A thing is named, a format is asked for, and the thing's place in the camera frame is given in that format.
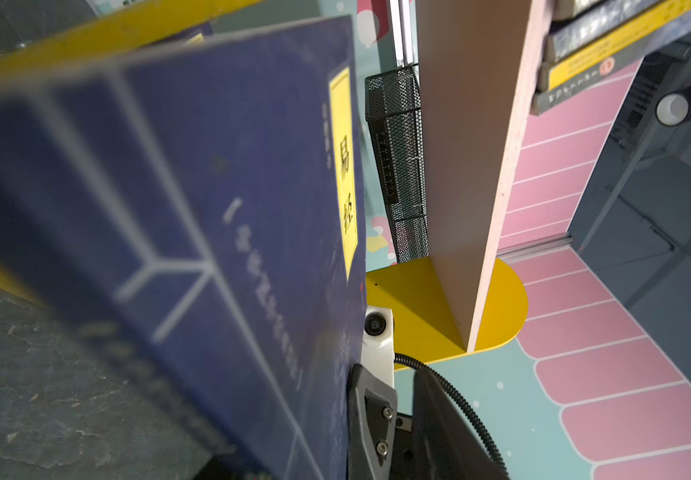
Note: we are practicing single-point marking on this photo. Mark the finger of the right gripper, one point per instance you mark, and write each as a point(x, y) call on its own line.
point(371, 417)

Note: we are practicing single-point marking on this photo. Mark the yellow pink blue bookshelf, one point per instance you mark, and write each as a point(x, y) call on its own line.
point(479, 65)

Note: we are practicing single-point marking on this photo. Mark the black wolf book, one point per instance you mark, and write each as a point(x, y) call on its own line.
point(545, 101)

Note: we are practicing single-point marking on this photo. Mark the black mesh wire basket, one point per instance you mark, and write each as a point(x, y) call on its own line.
point(393, 114)

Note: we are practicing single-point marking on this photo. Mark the yellow cartoon boy book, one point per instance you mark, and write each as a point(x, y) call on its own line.
point(552, 75)

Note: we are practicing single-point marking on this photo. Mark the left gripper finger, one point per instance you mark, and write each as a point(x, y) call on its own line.
point(443, 445)

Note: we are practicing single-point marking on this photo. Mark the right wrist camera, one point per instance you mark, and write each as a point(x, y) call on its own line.
point(378, 350)

